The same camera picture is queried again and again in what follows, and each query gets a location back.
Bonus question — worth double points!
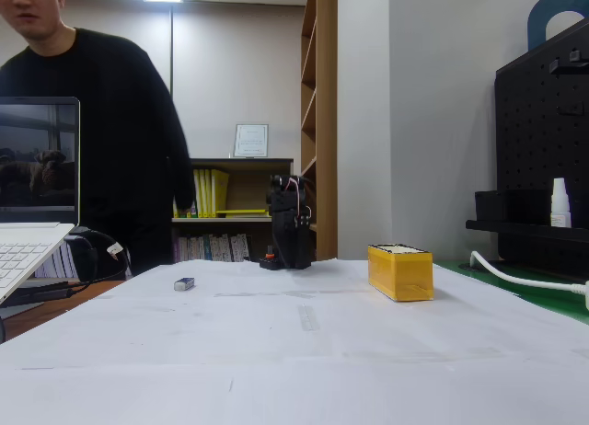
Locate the yellow rectangular box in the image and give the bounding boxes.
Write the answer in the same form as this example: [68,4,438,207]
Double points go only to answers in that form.
[366,243,434,303]

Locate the low bookcase with yellow binders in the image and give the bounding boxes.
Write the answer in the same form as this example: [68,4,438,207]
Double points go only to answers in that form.
[170,157,295,264]

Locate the framed white certificate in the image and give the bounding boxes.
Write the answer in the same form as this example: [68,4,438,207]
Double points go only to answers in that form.
[232,122,271,159]

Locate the row of white patterned books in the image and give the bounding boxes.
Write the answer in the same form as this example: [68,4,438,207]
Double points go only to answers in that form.
[173,233,253,263]

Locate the tall wooden bookshelf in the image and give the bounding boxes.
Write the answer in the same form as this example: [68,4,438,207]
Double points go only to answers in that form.
[299,0,340,262]

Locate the white paper table cover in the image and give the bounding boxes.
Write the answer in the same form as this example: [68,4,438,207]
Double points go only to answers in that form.
[0,258,589,425]

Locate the person in black sweater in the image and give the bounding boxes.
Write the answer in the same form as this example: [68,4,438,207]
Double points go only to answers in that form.
[0,0,197,279]

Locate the row of white binders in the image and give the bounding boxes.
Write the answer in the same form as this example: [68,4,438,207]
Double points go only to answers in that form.
[33,237,80,280]

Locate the black box on shelf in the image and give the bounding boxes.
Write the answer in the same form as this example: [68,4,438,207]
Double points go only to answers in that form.
[474,189,553,224]

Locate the black pegboard shelf tray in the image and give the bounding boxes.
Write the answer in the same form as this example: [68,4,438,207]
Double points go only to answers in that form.
[465,218,589,245]

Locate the white laptop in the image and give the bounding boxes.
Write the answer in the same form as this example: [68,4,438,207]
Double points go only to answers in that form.
[0,97,82,306]

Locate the black pegboard panel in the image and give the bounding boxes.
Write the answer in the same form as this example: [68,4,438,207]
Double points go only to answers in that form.
[494,17,589,279]

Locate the green desk mat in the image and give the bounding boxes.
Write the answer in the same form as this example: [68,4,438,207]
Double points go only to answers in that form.
[432,258,589,327]

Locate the small white dropper bottle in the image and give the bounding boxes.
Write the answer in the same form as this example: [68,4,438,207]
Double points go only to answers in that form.
[549,177,573,228]

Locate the dark blue arch shape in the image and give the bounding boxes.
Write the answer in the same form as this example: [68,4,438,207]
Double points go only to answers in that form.
[526,0,589,52]

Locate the black cable with white tag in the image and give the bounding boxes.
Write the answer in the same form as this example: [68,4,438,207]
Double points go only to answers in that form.
[27,229,130,300]

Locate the thick white power cable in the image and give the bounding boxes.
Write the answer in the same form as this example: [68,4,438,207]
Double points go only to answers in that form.
[469,250,589,312]

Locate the black cable adapter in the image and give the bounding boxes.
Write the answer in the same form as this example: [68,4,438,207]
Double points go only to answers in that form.
[4,281,75,307]

